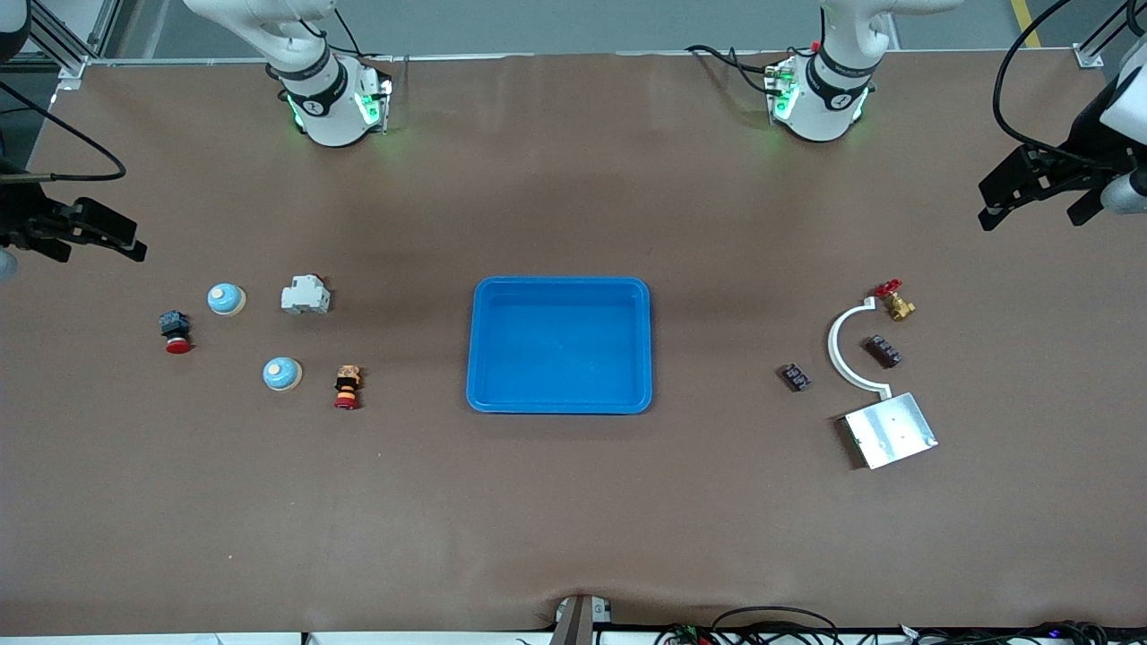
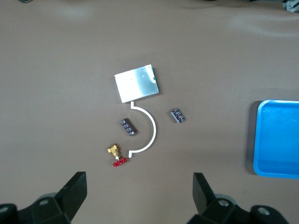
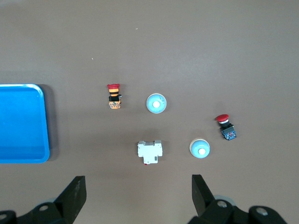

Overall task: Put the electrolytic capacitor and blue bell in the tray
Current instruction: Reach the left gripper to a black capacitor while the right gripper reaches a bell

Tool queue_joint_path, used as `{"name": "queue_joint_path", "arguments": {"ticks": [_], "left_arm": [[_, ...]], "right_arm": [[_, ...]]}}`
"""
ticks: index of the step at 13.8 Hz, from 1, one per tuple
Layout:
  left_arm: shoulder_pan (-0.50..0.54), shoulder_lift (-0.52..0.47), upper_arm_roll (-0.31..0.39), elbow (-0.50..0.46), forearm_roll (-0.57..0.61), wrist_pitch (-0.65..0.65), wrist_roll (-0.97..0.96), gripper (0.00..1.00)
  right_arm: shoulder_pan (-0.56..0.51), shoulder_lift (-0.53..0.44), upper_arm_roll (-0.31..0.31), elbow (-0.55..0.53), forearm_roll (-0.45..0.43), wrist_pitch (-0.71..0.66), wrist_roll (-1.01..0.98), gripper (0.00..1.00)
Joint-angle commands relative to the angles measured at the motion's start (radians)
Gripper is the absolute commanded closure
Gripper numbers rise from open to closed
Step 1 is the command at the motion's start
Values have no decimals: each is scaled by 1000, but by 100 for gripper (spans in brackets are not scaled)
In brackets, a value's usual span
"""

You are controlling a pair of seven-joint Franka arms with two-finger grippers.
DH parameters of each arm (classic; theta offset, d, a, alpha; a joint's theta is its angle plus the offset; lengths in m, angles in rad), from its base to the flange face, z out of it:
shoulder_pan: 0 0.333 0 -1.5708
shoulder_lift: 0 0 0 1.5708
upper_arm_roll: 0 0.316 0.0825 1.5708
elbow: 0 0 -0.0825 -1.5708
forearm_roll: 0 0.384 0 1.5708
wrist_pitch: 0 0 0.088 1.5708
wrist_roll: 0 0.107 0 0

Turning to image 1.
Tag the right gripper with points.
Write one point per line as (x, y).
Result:
(20, 217)

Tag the red push button orange body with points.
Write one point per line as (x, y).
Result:
(348, 385)

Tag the silver metal plate box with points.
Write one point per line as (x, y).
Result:
(892, 432)

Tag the brown table mat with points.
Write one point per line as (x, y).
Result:
(573, 502)

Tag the black electrolytic capacitor block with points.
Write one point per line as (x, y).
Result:
(883, 351)
(795, 377)

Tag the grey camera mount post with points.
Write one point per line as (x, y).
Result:
(578, 620)

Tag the white curved plastic bracket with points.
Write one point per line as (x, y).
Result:
(835, 354)

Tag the aluminium frame profile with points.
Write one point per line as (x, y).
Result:
(56, 38)
(1089, 54)

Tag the red push button blue body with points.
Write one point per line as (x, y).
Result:
(176, 333)

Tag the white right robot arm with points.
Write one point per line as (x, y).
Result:
(327, 98)

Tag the light blue bell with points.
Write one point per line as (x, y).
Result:
(227, 299)
(282, 374)

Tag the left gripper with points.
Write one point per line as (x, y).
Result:
(1078, 154)

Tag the blue plastic tray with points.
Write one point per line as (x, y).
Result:
(560, 349)

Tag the white circuit breaker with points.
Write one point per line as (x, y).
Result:
(305, 296)

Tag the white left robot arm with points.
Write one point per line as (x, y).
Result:
(829, 90)

